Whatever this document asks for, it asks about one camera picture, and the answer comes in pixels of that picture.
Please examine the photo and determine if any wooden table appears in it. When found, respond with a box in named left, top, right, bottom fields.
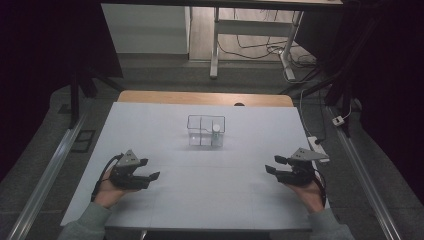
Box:
left=117, top=89, right=295, bottom=108

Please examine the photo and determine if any person's right hand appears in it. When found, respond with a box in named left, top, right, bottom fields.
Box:
left=285, top=176, right=326, bottom=215

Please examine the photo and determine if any white cabinet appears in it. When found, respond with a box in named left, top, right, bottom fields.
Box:
left=101, top=3, right=192, bottom=56

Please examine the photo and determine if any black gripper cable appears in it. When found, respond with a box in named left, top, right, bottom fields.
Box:
left=90, top=152, right=125, bottom=203
left=311, top=169, right=328, bottom=208

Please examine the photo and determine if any white green glue stick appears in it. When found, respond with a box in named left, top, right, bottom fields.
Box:
left=211, top=123, right=223, bottom=147

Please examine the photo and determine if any dark curtain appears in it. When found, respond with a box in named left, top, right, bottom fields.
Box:
left=0, top=0, right=125, bottom=183
left=294, top=0, right=424, bottom=205

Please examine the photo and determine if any black power cable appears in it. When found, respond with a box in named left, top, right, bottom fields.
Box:
left=314, top=87, right=330, bottom=146

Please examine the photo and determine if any black metal stand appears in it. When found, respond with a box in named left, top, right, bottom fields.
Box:
left=279, top=13, right=384, bottom=138
left=67, top=66, right=127, bottom=130

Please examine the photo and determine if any black floor frame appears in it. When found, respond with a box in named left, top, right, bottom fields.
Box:
left=70, top=129, right=97, bottom=154

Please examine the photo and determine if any tangle of floor cables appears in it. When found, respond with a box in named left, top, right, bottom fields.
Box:
left=217, top=7, right=318, bottom=68

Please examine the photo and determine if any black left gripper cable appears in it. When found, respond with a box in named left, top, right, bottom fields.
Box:
left=90, top=152, right=125, bottom=203

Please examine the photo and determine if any metal floor rail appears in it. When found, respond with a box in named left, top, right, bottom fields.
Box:
left=327, top=105, right=404, bottom=240
left=5, top=108, right=90, bottom=240

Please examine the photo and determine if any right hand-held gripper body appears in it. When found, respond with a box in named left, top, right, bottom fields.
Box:
left=275, top=147, right=331, bottom=187

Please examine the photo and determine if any person's left hand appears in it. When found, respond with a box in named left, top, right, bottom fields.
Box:
left=94, top=176, right=135, bottom=210

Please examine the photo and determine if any white board table cover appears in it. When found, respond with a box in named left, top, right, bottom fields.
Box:
left=60, top=101, right=338, bottom=231

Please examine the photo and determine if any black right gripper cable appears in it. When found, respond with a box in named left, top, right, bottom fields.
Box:
left=311, top=169, right=328, bottom=208

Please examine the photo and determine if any clear plastic organizer box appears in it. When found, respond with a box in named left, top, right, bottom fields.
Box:
left=186, top=114, right=227, bottom=149

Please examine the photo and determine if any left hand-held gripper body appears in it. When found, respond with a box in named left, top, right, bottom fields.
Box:
left=108, top=149, right=152, bottom=192

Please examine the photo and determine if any white power strip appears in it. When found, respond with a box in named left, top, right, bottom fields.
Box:
left=306, top=135, right=331, bottom=164

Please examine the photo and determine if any white desk frame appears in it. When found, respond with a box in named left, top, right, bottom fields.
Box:
left=209, top=6, right=305, bottom=82

